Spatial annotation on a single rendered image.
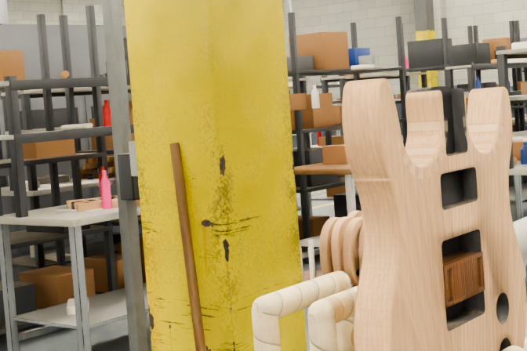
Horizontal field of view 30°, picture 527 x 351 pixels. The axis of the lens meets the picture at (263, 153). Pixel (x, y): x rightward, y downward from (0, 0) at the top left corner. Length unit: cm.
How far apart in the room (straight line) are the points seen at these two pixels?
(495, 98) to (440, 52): 959
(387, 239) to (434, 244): 8
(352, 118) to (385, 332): 22
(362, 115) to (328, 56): 808
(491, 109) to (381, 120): 29
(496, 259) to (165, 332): 131
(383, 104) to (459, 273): 24
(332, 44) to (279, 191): 681
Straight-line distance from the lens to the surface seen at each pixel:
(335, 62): 914
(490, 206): 121
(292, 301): 122
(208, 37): 220
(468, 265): 115
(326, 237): 509
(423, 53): 1093
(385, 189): 100
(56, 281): 682
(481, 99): 126
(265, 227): 231
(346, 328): 133
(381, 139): 98
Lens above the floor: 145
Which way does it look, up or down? 3 degrees down
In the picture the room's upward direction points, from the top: 4 degrees counter-clockwise
